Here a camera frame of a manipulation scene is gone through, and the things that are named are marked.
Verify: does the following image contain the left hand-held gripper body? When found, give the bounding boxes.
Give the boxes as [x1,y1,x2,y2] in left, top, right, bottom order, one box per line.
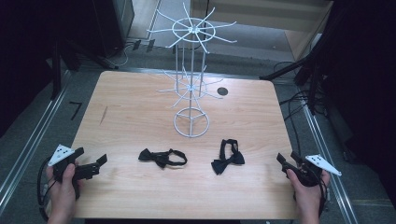
[48,144,101,200]

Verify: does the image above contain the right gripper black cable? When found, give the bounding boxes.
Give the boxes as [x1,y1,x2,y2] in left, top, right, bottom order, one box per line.
[318,178,332,217]

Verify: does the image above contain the black stand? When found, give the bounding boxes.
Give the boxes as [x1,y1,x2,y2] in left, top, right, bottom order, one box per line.
[259,31,335,116]
[46,34,120,101]

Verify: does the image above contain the light wooden panel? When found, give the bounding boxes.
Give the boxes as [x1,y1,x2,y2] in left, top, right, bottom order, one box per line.
[190,0,333,62]

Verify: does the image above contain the person's right hand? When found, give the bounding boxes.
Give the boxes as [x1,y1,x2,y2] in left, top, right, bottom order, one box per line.
[286,169,332,217]

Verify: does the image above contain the dark cabinet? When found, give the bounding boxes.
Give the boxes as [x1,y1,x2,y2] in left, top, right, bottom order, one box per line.
[90,0,135,59]

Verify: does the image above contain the black floor cables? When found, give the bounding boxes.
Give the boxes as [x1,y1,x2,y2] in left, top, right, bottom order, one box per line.
[273,60,316,157]

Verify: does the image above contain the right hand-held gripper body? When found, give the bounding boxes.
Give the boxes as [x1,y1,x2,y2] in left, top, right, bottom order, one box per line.
[283,154,343,188]

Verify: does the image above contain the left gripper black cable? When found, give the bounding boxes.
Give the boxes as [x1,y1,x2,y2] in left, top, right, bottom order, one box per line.
[36,158,52,222]

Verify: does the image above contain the metal floor rail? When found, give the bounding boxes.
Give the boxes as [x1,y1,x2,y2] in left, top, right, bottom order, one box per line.
[300,99,359,224]
[0,73,71,216]

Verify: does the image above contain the person's left hand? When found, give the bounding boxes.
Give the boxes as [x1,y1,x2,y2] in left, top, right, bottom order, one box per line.
[45,162,84,217]

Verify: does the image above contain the white wire rack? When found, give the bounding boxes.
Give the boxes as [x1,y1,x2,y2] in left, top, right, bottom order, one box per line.
[147,2,238,139]

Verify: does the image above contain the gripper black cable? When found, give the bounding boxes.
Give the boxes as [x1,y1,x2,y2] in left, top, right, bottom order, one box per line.
[318,178,332,217]
[36,158,52,222]

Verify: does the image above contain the black bow tie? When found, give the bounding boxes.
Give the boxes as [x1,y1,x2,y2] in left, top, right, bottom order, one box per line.
[137,147,189,170]
[210,138,246,175]

